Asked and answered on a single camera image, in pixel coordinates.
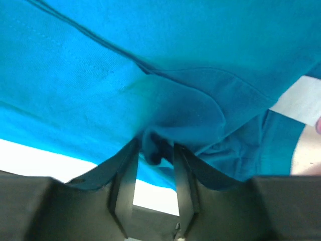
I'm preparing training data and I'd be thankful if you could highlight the teal blue t shirt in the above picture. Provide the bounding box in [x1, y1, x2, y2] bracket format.
[1, 1, 320, 189]

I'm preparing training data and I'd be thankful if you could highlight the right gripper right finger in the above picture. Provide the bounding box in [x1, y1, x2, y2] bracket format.
[173, 145, 320, 240]

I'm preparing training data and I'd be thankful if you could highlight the pink t shirt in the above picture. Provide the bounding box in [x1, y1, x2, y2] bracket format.
[315, 117, 321, 135]

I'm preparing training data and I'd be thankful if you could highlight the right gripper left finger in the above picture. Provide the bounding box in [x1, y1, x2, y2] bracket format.
[1, 139, 139, 240]

